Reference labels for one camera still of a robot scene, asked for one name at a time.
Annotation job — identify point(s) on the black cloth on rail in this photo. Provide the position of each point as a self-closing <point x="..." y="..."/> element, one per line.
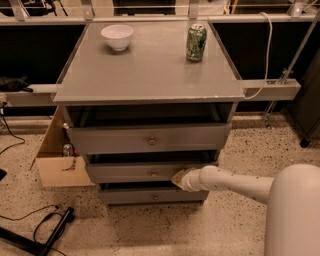
<point x="8" y="84"/>

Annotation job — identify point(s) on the bottle in cardboard box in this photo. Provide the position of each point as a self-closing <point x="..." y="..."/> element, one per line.
<point x="67" y="150"/>

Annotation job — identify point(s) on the grey drawer cabinet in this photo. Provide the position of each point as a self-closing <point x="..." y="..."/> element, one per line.
<point x="156" y="53"/>

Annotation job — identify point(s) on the green soda can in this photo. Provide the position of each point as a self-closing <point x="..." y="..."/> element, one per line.
<point x="196" y="41"/>

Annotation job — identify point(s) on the black stand base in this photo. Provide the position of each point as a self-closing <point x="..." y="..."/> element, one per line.
<point x="34" y="247"/>

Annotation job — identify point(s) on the grey drawer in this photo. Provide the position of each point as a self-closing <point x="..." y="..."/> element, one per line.
<point x="145" y="139"/>
<point x="146" y="192"/>
<point x="145" y="167"/>

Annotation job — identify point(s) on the open cardboard box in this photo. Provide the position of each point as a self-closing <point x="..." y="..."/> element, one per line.
<point x="55" y="169"/>

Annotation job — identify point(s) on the dark grey cart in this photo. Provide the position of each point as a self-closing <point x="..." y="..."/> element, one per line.
<point x="305" y="108"/>

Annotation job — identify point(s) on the metal frame rail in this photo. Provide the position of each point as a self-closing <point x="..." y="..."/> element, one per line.
<point x="143" y="92"/>

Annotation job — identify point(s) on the tan padded gripper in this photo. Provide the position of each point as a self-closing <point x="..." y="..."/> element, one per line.
<point x="190" y="181"/>

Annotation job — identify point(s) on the white ceramic bowl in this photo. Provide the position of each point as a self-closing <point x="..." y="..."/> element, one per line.
<point x="118" y="36"/>

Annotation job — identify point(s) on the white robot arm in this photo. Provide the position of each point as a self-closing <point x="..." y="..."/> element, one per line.
<point x="292" y="198"/>

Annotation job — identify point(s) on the grey bottom drawer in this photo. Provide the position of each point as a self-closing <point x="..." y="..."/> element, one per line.
<point x="146" y="192"/>

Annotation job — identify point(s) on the grey top drawer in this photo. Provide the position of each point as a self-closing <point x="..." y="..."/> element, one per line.
<point x="145" y="139"/>

